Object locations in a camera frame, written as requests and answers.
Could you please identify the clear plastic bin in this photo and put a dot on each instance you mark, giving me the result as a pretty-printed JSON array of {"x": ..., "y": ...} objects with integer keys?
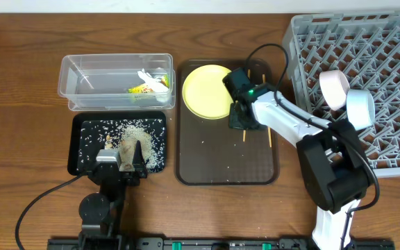
[{"x": 101, "y": 81}]

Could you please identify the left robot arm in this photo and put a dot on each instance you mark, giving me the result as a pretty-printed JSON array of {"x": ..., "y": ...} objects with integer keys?
[{"x": 101, "y": 211}]

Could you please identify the black tray bin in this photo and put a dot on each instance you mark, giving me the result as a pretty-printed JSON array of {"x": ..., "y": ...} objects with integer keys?
[{"x": 85, "y": 116}]

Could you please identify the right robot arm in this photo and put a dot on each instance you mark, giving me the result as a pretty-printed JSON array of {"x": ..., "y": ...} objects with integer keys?
[{"x": 333, "y": 165}]

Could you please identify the pink bowl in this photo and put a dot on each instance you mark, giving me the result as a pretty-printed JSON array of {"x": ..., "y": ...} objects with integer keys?
[{"x": 334, "y": 86}]

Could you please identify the dark brown serving tray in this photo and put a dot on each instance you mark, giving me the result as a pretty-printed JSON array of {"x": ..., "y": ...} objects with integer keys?
[{"x": 209, "y": 152}]

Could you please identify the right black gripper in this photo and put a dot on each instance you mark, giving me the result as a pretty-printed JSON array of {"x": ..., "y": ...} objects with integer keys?
[{"x": 242, "y": 116}]

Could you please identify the green yellow snack wrapper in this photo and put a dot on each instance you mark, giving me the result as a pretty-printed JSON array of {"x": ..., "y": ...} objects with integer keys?
[{"x": 151, "y": 85}]

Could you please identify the light blue bowl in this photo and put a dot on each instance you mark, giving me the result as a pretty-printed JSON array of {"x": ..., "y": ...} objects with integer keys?
[{"x": 360, "y": 109}]

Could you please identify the yellow plate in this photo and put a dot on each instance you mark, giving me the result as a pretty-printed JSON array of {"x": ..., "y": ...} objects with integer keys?
[{"x": 205, "y": 94}]

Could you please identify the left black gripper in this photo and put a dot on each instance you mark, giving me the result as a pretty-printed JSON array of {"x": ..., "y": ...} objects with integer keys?
[{"x": 123, "y": 173}]

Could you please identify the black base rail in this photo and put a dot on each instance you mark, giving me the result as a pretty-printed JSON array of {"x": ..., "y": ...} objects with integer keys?
[{"x": 156, "y": 243}]

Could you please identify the grey dishwasher rack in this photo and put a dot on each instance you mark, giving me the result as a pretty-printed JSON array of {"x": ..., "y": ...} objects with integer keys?
[{"x": 366, "y": 48}]

